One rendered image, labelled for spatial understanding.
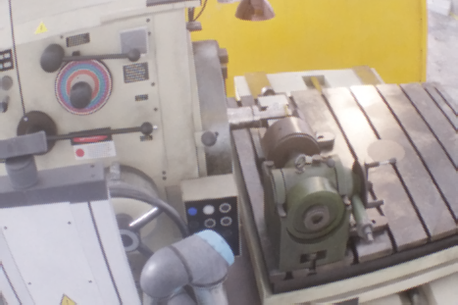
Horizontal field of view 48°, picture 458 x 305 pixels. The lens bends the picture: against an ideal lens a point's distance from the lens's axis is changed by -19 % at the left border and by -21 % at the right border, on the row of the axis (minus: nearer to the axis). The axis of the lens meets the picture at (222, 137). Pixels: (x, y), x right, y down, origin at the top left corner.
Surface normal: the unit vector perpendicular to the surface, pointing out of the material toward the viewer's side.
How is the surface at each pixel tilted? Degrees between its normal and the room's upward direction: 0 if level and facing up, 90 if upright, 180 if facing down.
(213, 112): 54
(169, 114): 90
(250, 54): 90
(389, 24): 90
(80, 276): 90
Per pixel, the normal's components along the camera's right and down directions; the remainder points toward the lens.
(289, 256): 0.12, 0.51
